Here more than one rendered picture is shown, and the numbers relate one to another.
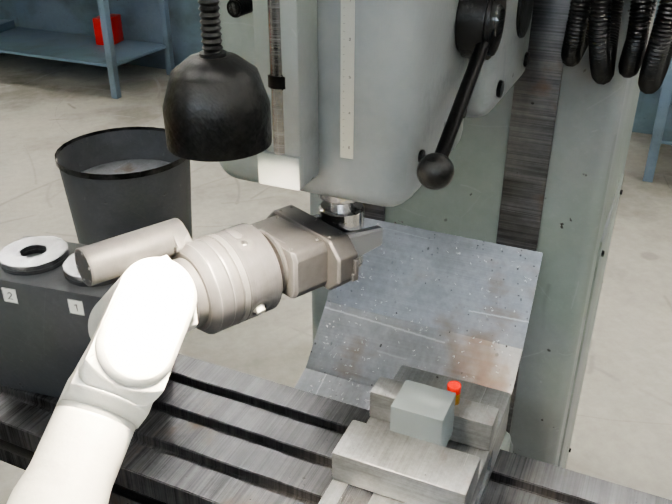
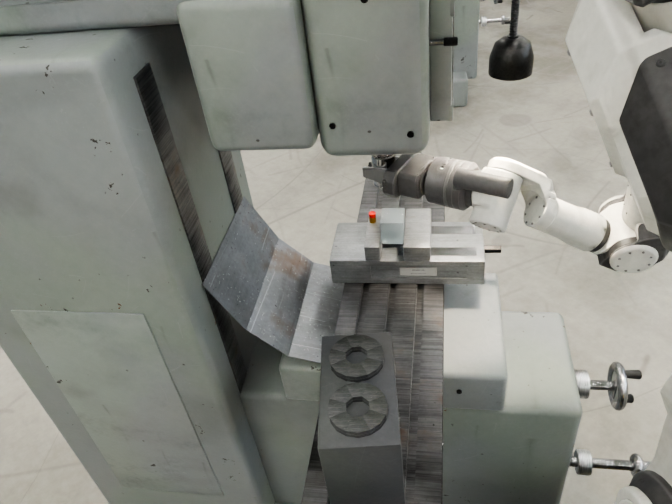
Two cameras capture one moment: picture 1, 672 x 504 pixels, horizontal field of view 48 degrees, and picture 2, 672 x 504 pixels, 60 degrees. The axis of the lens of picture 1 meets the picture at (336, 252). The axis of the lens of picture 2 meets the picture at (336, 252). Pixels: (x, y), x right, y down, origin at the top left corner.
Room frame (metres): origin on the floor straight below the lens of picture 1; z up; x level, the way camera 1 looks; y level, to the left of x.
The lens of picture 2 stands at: (1.00, 0.94, 1.83)
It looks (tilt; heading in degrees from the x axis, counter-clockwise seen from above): 39 degrees down; 259
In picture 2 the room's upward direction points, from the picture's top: 8 degrees counter-clockwise
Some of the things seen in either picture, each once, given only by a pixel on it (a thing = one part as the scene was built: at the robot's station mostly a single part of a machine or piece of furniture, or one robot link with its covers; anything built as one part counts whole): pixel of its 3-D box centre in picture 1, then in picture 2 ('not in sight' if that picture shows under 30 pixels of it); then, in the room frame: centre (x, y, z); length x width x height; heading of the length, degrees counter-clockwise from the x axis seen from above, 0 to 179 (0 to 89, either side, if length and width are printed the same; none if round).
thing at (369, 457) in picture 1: (405, 468); (417, 233); (0.61, -0.08, 1.00); 0.15 x 0.06 x 0.04; 66
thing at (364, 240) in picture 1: (361, 245); not in sight; (0.68, -0.03, 1.24); 0.06 x 0.02 x 0.03; 130
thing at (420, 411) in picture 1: (422, 419); (393, 225); (0.66, -0.10, 1.02); 0.06 x 0.05 x 0.06; 66
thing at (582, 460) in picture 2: not in sight; (618, 464); (0.28, 0.34, 0.49); 0.22 x 0.06 x 0.06; 156
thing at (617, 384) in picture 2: not in sight; (601, 385); (0.25, 0.20, 0.61); 0.16 x 0.12 x 0.12; 156
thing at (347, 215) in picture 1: (341, 209); (383, 155); (0.70, -0.01, 1.26); 0.05 x 0.05 x 0.01
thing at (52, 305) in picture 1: (77, 318); (362, 418); (0.89, 0.36, 1.01); 0.22 x 0.12 x 0.20; 73
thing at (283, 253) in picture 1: (271, 263); (426, 178); (0.64, 0.06, 1.23); 0.13 x 0.12 x 0.10; 41
